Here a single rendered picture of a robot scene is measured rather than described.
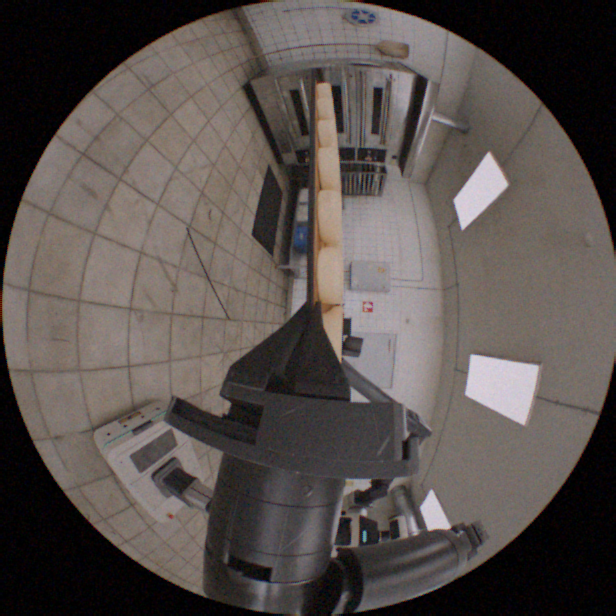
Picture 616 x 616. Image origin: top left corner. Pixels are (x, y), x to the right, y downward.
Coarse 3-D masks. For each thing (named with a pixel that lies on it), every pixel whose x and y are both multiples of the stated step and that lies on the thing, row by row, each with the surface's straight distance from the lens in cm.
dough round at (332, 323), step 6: (324, 318) 15; (330, 318) 15; (336, 318) 14; (324, 324) 14; (330, 324) 14; (336, 324) 14; (330, 330) 14; (336, 330) 14; (330, 336) 14; (336, 336) 14; (336, 342) 14; (336, 348) 14
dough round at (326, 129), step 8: (320, 120) 24; (328, 120) 24; (320, 128) 23; (328, 128) 23; (320, 136) 23; (328, 136) 23; (336, 136) 23; (320, 144) 23; (328, 144) 23; (336, 144) 23
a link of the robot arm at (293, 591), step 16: (208, 560) 11; (240, 560) 10; (336, 560) 13; (208, 576) 12; (224, 576) 10; (240, 576) 10; (256, 576) 10; (320, 576) 11; (336, 576) 13; (352, 576) 12; (208, 592) 13; (224, 592) 12; (240, 592) 11; (256, 592) 10; (272, 592) 10; (288, 592) 10; (304, 592) 11; (320, 592) 16; (336, 592) 13; (352, 592) 12; (256, 608) 12; (272, 608) 12; (288, 608) 12; (304, 608) 13; (320, 608) 15; (336, 608) 13
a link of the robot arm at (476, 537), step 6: (474, 522) 53; (480, 522) 58; (462, 528) 48; (468, 528) 49; (474, 528) 52; (480, 528) 55; (468, 534) 48; (474, 534) 50; (480, 534) 54; (486, 534) 58; (474, 540) 49; (480, 540) 52; (474, 546) 49
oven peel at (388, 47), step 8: (384, 40) 339; (288, 48) 319; (296, 48) 320; (384, 48) 339; (392, 48) 343; (400, 48) 347; (408, 48) 352; (256, 56) 323; (400, 56) 349; (408, 56) 354
